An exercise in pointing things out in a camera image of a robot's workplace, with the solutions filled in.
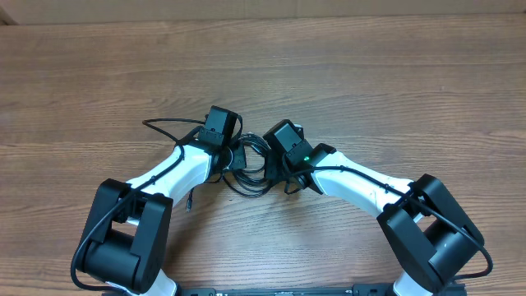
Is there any long black usb cable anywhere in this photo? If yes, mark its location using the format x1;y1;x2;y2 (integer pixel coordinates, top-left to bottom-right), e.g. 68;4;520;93
185;133;275;213

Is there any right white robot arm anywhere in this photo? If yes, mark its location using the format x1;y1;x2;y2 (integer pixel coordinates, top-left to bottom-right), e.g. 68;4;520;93
264;119;486;295

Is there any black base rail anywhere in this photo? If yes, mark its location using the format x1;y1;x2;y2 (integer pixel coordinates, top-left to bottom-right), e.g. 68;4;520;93
176;282;468;296

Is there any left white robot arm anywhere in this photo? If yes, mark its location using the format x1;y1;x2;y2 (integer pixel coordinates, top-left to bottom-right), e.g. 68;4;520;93
70;106;242;295

